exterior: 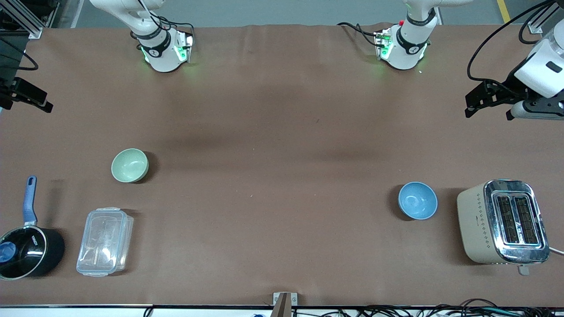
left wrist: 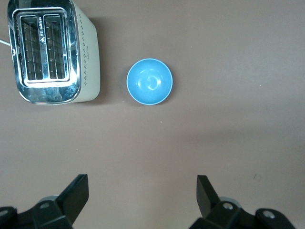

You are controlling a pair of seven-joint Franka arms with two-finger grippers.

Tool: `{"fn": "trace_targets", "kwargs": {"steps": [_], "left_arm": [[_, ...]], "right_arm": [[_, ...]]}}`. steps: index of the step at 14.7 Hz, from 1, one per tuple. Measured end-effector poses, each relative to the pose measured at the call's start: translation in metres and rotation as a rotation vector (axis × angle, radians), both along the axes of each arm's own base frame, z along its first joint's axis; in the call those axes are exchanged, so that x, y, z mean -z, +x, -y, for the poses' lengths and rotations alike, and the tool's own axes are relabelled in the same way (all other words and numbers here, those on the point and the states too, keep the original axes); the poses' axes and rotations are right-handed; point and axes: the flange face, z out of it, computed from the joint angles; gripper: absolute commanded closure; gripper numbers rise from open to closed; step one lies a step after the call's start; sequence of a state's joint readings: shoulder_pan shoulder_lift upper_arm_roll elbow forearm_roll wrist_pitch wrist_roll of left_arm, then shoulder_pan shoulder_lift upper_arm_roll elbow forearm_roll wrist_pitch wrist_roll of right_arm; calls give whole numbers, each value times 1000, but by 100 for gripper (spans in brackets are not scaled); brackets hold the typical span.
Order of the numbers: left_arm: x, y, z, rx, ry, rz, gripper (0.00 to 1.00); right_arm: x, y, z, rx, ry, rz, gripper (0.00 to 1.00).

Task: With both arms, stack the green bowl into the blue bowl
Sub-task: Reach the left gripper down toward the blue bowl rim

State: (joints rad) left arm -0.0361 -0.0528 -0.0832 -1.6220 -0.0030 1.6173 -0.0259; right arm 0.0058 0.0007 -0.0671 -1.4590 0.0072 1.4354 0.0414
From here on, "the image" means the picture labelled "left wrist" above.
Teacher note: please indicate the cream and chrome two-slot toaster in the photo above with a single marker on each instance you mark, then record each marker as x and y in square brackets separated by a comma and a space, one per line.
[88, 59]

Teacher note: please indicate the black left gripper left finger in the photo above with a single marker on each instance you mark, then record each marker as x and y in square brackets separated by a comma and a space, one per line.
[69, 198]

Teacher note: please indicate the brown table cover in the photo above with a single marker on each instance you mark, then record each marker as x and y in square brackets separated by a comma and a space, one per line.
[214, 131]

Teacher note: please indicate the blue bowl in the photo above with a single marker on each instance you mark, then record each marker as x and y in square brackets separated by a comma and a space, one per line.
[149, 81]

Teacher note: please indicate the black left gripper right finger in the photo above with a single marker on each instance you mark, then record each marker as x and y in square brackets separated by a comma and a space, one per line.
[207, 200]

